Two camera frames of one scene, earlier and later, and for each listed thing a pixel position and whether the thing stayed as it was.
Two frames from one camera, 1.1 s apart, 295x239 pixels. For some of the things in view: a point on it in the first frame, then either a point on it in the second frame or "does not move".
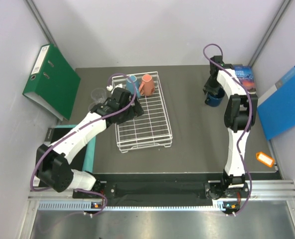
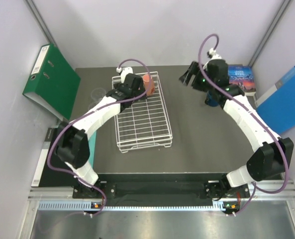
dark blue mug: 214,101 does not move
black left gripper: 135,111 → 141,90
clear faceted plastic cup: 98,94 does not move
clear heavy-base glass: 91,105 does not move
